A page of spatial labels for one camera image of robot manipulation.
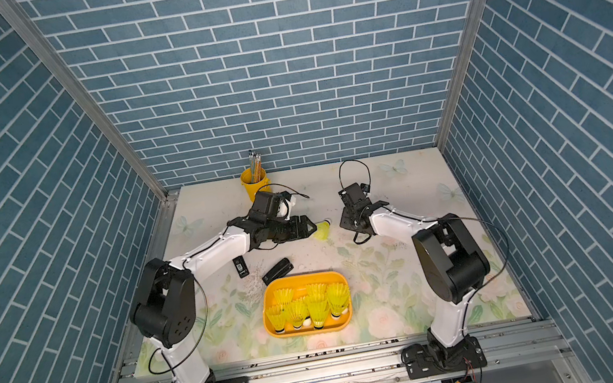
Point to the pencils in cup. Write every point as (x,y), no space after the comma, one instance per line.
(255,167)

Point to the left metal corner post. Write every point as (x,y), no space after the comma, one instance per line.
(18,19)

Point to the metal corner post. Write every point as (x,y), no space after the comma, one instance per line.
(456,84)
(18,19)

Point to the yellow pen cup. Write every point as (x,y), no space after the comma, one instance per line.
(253,189)

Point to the yellow shuttlecock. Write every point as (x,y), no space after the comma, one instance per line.
(283,296)
(297,313)
(318,312)
(338,296)
(323,231)
(316,292)
(277,317)

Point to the black cylindrical marker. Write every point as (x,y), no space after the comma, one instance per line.
(241,266)

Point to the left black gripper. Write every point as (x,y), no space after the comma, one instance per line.
(302,229)

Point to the yellow plastic storage box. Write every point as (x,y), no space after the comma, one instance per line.
(299,283)

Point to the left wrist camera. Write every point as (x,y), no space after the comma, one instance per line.
(284,202)

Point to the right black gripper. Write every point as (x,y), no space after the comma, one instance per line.
(344,223)

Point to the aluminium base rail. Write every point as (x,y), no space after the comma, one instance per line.
(511,343)

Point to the right metal corner post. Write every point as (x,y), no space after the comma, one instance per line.
(456,84)

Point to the black stapler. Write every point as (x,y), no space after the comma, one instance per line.
(279,270)

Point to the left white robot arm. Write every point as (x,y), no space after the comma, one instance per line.
(164,304)

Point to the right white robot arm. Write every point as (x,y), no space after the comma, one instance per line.
(453,264)

